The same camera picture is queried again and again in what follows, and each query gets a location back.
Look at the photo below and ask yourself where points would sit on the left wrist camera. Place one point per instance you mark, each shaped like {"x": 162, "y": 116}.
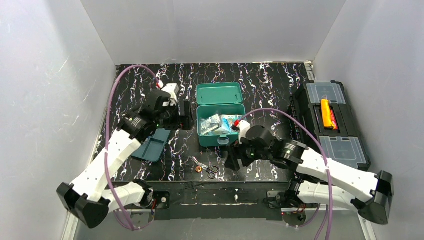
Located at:
{"x": 172, "y": 89}

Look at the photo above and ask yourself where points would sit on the clear bag of packets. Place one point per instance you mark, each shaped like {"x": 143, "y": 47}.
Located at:
{"x": 210, "y": 124}

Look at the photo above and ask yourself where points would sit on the teal insert tray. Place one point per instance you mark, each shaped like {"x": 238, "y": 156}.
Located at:
{"x": 152, "y": 149}

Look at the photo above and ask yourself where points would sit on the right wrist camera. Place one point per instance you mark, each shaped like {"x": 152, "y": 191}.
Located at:
{"x": 242, "y": 126}

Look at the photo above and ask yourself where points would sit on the aluminium frame rail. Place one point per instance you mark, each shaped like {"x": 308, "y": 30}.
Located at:
{"x": 71, "y": 224}

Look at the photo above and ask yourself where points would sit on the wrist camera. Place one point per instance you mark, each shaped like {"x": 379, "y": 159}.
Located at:
{"x": 242, "y": 126}
{"x": 172, "y": 89}

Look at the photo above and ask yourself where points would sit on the small scissors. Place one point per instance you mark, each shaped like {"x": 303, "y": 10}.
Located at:
{"x": 210, "y": 170}

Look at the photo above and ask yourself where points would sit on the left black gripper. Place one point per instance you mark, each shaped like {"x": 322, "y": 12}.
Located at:
{"x": 186, "y": 112}

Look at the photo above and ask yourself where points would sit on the blue white pouch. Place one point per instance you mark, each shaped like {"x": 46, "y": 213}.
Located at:
{"x": 227, "y": 121}

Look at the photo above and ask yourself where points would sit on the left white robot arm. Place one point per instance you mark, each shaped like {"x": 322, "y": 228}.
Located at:
{"x": 91, "y": 196}

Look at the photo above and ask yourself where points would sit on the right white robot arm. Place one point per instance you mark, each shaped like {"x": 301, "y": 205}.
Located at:
{"x": 322, "y": 180}

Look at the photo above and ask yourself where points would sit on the teal medicine box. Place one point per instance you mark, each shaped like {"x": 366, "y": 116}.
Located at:
{"x": 222, "y": 98}

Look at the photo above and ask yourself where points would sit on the orange tool in toolbox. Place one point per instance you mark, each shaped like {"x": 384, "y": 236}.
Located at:
{"x": 326, "y": 115}

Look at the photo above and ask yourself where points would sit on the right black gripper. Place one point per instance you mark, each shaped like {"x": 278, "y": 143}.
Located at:
{"x": 233, "y": 156}

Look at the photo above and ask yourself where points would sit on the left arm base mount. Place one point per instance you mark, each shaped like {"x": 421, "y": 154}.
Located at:
{"x": 160, "y": 201}

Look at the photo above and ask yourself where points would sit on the black tool box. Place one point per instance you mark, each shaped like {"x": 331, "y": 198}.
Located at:
{"x": 344, "y": 144}

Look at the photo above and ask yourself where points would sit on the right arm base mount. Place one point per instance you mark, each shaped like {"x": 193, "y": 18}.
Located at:
{"x": 288, "y": 198}

